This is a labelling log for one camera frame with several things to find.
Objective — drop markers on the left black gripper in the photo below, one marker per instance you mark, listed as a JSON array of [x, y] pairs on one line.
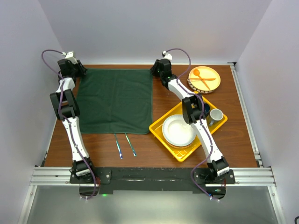
[[82, 70]]

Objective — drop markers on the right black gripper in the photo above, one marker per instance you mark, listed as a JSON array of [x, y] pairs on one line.
[[153, 69]]

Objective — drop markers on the dark green cloth napkin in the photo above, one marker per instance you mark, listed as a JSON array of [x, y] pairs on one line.
[[115, 101]]

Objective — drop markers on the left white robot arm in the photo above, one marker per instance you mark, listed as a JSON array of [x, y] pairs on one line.
[[67, 110]]

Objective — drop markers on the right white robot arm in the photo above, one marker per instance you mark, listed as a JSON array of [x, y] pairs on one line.
[[193, 115]]

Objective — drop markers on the orange plastic spoon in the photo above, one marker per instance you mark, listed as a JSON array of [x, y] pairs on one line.
[[197, 73]]

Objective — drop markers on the orange round plate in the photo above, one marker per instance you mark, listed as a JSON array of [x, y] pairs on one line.
[[205, 72]]

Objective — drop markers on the wicker plate holder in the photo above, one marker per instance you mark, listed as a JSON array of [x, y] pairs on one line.
[[198, 90]]

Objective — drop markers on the orange plastic knife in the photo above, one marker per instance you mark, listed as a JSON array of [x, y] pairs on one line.
[[205, 79]]

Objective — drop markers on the dark blue mug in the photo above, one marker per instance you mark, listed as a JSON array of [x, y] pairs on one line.
[[206, 109]]

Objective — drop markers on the white ceramic plate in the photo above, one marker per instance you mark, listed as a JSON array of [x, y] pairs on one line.
[[177, 132]]

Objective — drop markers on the grey ceramic mug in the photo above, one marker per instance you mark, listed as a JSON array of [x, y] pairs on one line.
[[214, 116]]

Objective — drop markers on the iridescent metal fork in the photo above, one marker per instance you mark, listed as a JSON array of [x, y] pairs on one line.
[[131, 146]]

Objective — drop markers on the yellow plastic tray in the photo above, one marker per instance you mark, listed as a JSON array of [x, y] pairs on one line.
[[179, 153]]

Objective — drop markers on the iridescent metal spoon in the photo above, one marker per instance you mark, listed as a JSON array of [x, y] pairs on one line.
[[118, 146]]

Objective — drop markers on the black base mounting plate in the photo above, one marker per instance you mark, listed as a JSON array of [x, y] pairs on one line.
[[108, 180]]

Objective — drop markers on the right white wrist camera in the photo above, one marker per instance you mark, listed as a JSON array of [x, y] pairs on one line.
[[166, 55]]

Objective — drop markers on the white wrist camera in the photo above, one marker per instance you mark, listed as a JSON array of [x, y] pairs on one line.
[[70, 56], [166, 55]]

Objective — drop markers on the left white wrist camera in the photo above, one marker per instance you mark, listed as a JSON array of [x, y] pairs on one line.
[[70, 56]]

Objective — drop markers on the aluminium front frame rail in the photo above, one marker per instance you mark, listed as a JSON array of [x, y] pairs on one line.
[[47, 176]]

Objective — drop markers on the aluminium frame rail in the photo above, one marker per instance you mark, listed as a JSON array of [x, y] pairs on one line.
[[47, 176], [246, 116]]

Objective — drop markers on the aluminium right frame rail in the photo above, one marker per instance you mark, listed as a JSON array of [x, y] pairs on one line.
[[246, 116]]

